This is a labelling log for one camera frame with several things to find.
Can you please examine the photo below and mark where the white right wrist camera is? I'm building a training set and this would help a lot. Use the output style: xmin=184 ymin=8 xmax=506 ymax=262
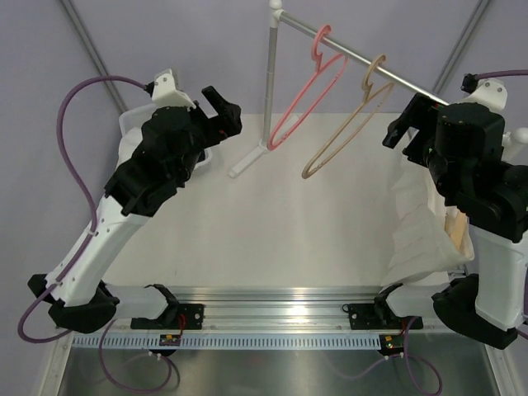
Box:
xmin=459 ymin=73 xmax=507 ymax=113

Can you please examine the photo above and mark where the white satin garment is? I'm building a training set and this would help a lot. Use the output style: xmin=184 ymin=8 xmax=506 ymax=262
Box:
xmin=116 ymin=127 xmax=143 ymax=167

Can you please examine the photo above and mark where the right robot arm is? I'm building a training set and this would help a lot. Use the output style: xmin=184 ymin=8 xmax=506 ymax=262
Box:
xmin=383 ymin=93 xmax=527 ymax=350

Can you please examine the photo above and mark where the white slotted cable duct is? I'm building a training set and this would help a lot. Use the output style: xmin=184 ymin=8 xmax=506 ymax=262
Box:
xmin=73 ymin=332 xmax=381 ymax=351

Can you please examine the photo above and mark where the silver clothes rack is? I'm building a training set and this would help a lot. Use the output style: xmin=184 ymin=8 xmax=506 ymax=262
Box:
xmin=229 ymin=0 xmax=528 ymax=158

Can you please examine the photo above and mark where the cream white garment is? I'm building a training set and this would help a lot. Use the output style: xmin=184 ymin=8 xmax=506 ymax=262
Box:
xmin=381 ymin=158 xmax=475 ymax=286

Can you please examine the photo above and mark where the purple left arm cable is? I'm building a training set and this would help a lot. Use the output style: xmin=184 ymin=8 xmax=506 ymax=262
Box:
xmin=16 ymin=74 xmax=182 ymax=391

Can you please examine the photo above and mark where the aluminium mounting rail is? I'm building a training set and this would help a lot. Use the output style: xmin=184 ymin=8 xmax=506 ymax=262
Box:
xmin=53 ymin=263 xmax=502 ymax=335

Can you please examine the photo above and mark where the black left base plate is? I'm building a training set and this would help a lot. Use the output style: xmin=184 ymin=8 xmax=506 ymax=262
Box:
xmin=130 ymin=303 xmax=205 ymax=330

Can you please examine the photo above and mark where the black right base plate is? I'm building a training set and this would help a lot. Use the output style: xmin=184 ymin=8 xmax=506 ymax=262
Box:
xmin=342 ymin=303 xmax=412 ymax=331

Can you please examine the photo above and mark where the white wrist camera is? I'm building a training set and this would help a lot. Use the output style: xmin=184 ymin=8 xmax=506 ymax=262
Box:
xmin=459 ymin=73 xmax=507 ymax=113
xmin=145 ymin=68 xmax=196 ymax=109

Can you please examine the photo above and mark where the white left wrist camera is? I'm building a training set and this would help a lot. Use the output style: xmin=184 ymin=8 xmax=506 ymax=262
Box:
xmin=145 ymin=68 xmax=196 ymax=109

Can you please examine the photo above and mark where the pink plastic hanger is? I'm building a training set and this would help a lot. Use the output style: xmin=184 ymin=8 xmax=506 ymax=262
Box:
xmin=266 ymin=23 xmax=350 ymax=152

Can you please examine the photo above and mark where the beige hanger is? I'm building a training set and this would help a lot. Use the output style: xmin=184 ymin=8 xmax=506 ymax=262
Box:
xmin=444 ymin=206 xmax=469 ymax=254
xmin=300 ymin=53 xmax=397 ymax=181

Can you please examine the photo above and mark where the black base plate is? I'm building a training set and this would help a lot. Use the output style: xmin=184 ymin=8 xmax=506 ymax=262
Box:
xmin=342 ymin=303 xmax=412 ymax=331
xmin=130 ymin=303 xmax=205 ymax=330

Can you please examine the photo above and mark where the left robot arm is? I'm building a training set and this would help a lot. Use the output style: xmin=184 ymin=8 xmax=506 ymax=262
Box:
xmin=28 ymin=82 xmax=243 ymax=333

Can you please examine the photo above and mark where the white plastic basket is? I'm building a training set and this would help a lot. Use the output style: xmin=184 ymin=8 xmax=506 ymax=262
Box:
xmin=119 ymin=104 xmax=213 ymax=174

